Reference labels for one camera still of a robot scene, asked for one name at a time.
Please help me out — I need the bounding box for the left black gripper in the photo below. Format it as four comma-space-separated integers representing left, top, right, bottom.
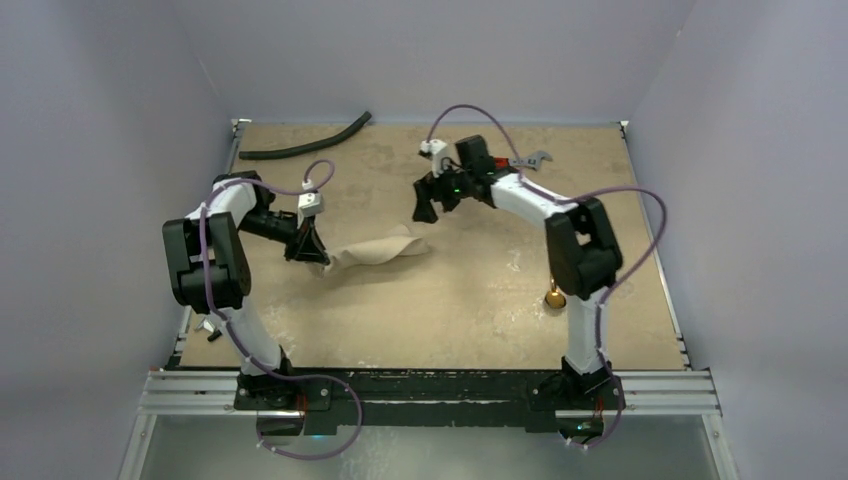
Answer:
237, 208, 331, 264

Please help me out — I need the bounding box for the beige cloth napkin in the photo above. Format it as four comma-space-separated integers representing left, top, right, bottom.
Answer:
308, 224, 430, 278

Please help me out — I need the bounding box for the gold spoon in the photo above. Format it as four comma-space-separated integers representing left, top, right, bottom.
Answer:
544, 277, 567, 310

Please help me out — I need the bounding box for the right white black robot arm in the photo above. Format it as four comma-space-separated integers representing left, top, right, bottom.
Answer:
412, 135, 623, 407

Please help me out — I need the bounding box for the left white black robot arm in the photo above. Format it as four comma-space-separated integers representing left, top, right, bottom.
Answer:
162, 171, 330, 409

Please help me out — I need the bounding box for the black foam tube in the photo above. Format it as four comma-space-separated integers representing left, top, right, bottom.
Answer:
238, 111, 373, 161

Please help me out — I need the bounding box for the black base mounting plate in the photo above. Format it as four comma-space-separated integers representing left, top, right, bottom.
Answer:
234, 366, 625, 439

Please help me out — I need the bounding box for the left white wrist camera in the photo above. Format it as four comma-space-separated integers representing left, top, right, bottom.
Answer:
297, 179, 325, 218

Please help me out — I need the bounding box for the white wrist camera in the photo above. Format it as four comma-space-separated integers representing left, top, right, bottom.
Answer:
297, 179, 325, 218
419, 139, 452, 178

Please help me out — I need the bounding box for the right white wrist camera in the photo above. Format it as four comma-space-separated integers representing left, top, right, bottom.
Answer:
419, 139, 452, 178

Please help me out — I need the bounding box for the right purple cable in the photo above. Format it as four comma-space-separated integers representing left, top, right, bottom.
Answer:
423, 103, 669, 453

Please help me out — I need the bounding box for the purple cable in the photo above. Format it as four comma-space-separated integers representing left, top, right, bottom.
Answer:
198, 158, 366, 466
423, 103, 669, 453

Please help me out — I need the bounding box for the red handled adjustable wrench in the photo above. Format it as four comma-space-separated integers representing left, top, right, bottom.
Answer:
494, 150, 553, 171

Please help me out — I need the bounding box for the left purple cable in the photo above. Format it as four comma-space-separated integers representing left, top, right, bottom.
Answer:
198, 158, 366, 466

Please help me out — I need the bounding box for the left aluminium side rail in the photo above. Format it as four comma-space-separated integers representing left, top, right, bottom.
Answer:
162, 119, 252, 370

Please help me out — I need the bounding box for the aluminium side rail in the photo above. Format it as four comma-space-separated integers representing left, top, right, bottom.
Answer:
162, 119, 252, 370
617, 120, 693, 371

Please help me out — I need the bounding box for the right aluminium side rail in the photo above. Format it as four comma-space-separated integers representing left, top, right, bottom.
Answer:
617, 120, 693, 371

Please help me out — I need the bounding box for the aluminium front rail frame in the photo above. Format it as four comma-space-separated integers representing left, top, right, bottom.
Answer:
134, 369, 739, 479

